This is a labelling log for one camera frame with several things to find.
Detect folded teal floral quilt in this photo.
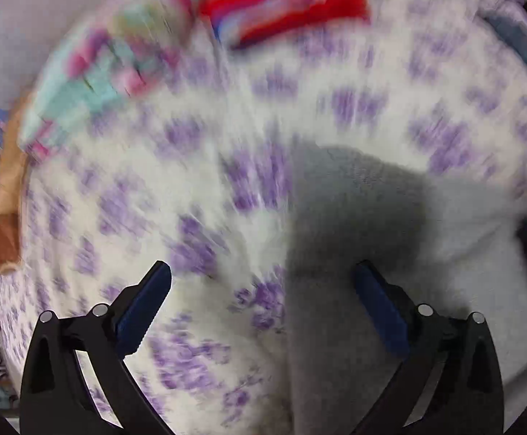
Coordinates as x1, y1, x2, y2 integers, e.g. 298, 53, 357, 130
18, 0, 210, 159

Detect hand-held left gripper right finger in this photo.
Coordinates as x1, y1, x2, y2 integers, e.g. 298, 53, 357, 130
353, 260, 507, 435

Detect blue jeans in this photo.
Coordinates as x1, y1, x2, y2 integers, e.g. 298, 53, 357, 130
483, 7, 527, 99

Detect grey sweat pants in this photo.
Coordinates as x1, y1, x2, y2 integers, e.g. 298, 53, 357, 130
284, 142, 527, 435

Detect red cloth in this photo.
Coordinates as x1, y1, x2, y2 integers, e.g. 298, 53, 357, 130
199, 0, 373, 51

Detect purple floral bedspread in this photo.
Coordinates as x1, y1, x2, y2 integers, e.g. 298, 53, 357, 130
0, 0, 527, 435

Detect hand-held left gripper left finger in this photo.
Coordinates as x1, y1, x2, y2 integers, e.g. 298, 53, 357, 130
19, 260, 173, 435

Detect brown orange blanket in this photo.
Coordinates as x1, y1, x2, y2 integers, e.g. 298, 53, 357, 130
0, 94, 35, 277

